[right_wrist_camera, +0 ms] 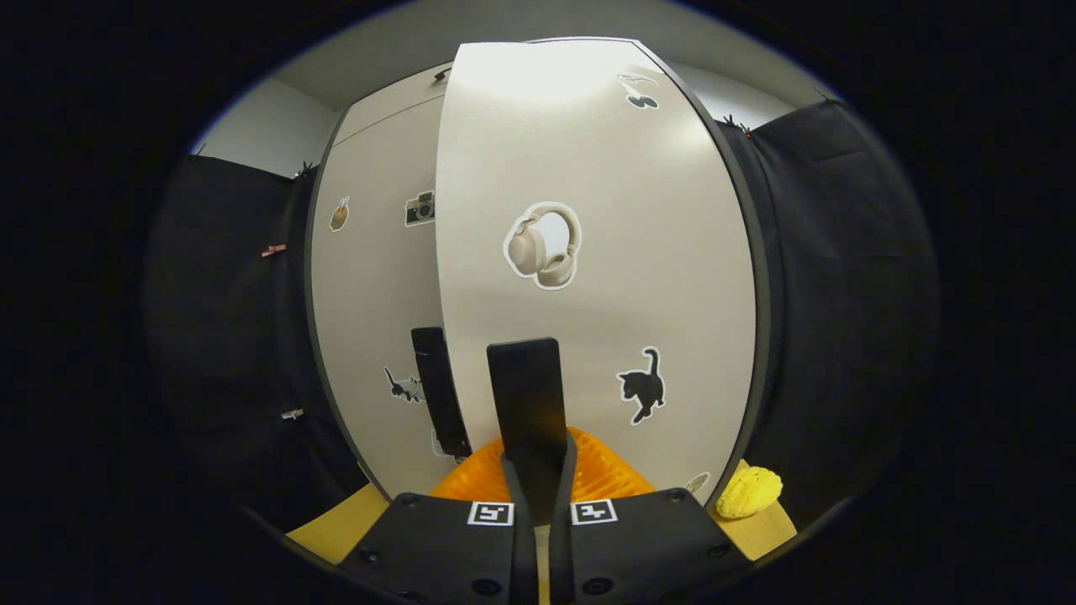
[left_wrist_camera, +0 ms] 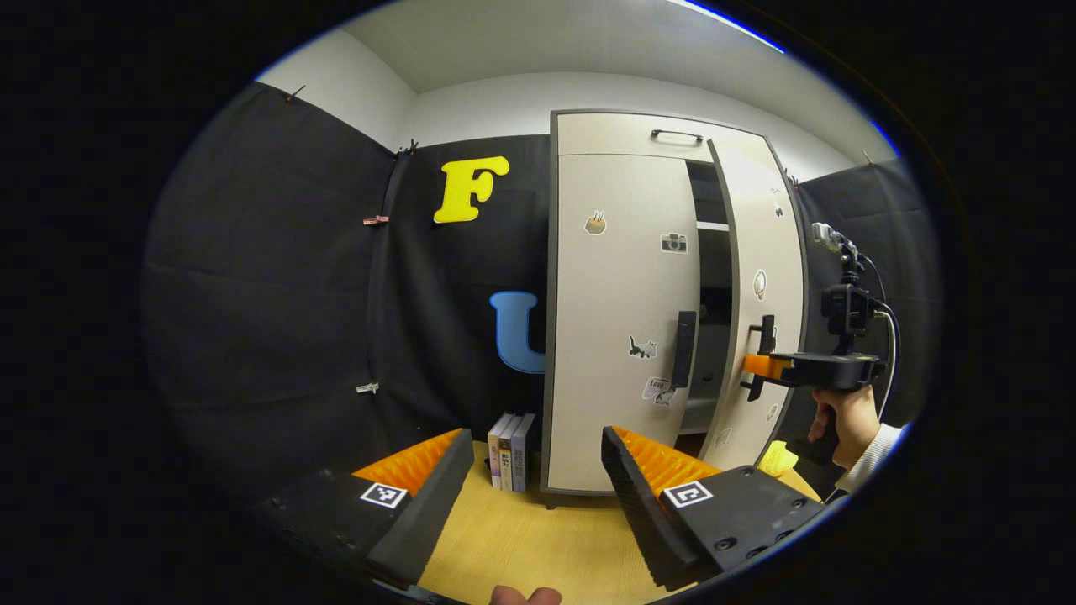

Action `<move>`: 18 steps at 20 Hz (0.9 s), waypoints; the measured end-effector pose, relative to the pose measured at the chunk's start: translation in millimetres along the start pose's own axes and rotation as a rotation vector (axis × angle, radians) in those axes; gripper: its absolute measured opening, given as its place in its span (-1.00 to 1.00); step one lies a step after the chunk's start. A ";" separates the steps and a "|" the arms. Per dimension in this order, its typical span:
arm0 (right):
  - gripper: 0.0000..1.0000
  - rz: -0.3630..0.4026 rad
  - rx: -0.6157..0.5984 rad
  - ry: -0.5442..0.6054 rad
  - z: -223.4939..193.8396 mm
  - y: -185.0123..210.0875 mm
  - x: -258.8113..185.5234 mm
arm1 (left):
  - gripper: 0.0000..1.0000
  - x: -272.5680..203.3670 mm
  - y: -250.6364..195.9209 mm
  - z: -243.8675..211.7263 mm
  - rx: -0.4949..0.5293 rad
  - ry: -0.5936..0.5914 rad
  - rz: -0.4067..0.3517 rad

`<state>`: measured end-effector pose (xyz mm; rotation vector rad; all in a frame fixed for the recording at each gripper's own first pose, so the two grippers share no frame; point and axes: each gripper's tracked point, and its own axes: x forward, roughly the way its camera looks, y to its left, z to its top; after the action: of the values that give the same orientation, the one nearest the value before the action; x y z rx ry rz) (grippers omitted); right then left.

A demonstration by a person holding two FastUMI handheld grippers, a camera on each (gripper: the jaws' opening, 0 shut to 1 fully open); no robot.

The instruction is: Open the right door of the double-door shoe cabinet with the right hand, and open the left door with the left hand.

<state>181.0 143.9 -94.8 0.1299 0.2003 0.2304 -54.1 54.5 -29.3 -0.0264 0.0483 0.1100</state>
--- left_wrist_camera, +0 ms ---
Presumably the beige door with camera sticker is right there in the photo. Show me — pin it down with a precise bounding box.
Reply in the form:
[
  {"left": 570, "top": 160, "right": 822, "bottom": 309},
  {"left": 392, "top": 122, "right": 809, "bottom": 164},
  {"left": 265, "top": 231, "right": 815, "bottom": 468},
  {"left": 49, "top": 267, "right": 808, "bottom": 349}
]
[{"left": 551, "top": 154, "right": 703, "bottom": 494}]

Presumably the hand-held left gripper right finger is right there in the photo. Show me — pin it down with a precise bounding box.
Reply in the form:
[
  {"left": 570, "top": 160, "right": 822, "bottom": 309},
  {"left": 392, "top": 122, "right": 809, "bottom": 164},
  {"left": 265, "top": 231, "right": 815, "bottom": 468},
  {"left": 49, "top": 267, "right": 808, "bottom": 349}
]
[{"left": 600, "top": 425, "right": 841, "bottom": 593}]

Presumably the pale pink spine book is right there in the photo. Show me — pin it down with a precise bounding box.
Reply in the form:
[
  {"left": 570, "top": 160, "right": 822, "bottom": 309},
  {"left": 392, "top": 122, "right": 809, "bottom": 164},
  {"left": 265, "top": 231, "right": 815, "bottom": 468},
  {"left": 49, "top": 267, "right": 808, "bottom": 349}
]
[{"left": 488, "top": 413, "right": 515, "bottom": 491}]

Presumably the dark grey spine book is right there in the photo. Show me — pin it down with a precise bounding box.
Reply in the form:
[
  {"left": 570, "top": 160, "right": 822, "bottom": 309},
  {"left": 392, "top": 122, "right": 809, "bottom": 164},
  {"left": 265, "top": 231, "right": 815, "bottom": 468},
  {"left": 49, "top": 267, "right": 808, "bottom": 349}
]
[{"left": 499, "top": 413, "right": 526, "bottom": 492}]

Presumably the beige cabinet drawer front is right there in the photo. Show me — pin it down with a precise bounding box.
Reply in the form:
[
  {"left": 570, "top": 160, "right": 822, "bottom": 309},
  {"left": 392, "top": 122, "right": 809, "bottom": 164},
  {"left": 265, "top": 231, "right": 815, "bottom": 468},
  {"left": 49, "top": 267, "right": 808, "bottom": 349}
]
[{"left": 556, "top": 113, "right": 770, "bottom": 165}]

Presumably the beige double-door shoe cabinet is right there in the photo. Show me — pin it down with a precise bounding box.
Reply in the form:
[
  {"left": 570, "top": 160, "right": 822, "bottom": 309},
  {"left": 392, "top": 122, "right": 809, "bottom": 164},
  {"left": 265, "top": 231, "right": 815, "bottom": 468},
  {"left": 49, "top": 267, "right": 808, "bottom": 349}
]
[{"left": 541, "top": 109, "right": 810, "bottom": 509}]

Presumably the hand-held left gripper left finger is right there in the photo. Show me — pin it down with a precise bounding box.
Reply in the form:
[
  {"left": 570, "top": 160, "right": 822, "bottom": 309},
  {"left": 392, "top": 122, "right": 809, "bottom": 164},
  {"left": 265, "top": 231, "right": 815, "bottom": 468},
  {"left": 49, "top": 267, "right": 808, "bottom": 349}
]
[{"left": 248, "top": 429, "right": 474, "bottom": 591}]

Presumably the beige door with headphone sticker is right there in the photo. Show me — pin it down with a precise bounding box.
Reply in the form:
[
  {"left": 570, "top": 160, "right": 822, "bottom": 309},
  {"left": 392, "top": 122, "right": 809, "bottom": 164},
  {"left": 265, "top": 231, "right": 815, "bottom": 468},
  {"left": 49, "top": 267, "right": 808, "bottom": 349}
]
[{"left": 699, "top": 134, "right": 810, "bottom": 471}]

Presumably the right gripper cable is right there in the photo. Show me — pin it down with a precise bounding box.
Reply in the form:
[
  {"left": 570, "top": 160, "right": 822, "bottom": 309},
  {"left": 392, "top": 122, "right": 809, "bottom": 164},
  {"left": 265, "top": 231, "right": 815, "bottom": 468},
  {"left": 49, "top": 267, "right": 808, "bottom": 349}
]
[{"left": 866, "top": 256, "right": 902, "bottom": 421}]

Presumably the black vertical door handle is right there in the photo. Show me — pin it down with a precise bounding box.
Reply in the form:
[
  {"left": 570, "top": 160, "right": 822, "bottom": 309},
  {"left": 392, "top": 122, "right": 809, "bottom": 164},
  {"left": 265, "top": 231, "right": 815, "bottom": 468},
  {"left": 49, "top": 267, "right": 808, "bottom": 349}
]
[
  {"left": 670, "top": 311, "right": 698, "bottom": 389},
  {"left": 740, "top": 315, "right": 776, "bottom": 402}
]

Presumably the black backdrop cloth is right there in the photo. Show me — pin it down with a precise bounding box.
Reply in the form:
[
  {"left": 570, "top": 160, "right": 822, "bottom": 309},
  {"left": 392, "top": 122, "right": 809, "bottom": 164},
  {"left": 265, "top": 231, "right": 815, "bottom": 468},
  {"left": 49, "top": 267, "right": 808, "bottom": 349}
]
[{"left": 141, "top": 82, "right": 944, "bottom": 522}]

